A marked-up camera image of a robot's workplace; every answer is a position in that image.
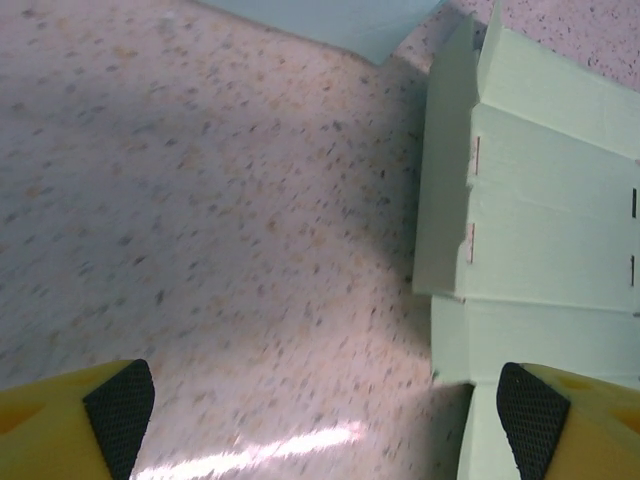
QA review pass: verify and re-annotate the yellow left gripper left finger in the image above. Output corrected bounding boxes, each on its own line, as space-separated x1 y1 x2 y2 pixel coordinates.
0 358 156 480

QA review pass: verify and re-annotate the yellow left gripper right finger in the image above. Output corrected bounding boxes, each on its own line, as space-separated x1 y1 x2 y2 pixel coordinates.
494 362 640 480

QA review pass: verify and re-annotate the light green paper box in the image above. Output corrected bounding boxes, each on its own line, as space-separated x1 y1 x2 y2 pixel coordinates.
412 0 640 480

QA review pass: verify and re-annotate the light blue paper box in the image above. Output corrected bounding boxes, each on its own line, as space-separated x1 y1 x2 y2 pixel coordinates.
197 0 446 66

